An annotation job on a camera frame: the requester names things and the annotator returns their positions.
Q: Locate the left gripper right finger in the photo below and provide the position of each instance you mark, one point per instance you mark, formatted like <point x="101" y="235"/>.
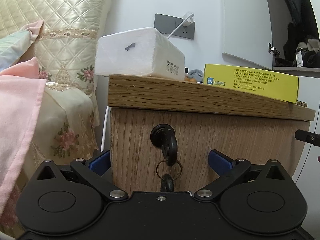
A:
<point x="229" y="171"/>

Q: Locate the white charger plug with cable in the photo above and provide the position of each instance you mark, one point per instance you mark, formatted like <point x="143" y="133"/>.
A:
<point x="186" y="21"/>

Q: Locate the pink blanket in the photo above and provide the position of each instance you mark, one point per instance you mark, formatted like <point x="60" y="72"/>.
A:
<point x="21" y="96"/>

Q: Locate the black keys in lock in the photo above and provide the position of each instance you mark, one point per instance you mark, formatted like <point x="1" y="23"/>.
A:
<point x="163" y="137"/>

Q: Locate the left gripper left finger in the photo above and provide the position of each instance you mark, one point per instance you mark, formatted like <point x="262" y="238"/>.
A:
<point x="92" y="171"/>

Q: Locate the grey cloth item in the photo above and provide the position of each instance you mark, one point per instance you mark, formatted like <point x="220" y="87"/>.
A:
<point x="196" y="74"/>

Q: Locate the yellow cardboard box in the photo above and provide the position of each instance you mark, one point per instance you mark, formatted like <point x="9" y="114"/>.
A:
<point x="260" y="82"/>

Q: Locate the white tissue pack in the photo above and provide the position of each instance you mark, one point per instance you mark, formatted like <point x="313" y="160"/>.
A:
<point x="140" y="52"/>

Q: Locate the wooden nightstand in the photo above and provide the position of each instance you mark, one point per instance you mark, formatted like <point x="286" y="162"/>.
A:
<point x="155" y="94"/>

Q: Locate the cream quilted headboard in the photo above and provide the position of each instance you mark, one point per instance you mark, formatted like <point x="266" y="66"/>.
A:
<point x="66" y="45"/>

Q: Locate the grey wall socket panel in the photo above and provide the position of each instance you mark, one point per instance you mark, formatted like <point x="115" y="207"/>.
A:
<point x="165" y="24"/>

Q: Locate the floral cream bed sheet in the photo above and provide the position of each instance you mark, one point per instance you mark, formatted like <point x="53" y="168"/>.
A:
<point x="64" y="131"/>

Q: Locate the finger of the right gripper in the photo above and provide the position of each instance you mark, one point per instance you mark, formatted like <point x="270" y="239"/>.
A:
<point x="308" y="137"/>

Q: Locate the pastel rainbow pillow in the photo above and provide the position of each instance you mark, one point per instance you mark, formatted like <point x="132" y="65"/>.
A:
<point x="14" y="46"/>

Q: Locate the white wardrobe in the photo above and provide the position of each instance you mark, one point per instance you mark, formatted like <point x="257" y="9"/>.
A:
<point x="273" y="34"/>

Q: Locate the wooden nightstand drawer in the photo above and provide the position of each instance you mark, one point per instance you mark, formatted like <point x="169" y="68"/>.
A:
<point x="134" y="158"/>

